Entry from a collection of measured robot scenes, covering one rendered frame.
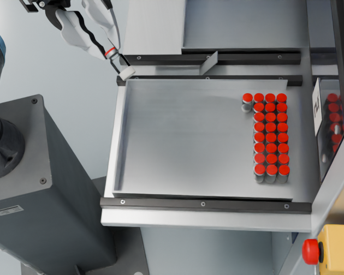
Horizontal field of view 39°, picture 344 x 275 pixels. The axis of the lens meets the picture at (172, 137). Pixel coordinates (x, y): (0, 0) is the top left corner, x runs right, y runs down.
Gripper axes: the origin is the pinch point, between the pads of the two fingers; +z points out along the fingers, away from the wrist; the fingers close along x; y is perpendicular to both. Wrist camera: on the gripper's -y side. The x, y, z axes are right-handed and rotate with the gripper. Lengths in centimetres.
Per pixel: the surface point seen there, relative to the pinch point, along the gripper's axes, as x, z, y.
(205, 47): 1.4, 5.7, -41.8
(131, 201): -22.0, 22.1, -17.2
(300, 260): -7, 55, -34
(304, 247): 3.7, 42.0, -7.5
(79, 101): -77, -14, -125
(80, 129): -80, -4, -117
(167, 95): -10.3, 9.3, -36.0
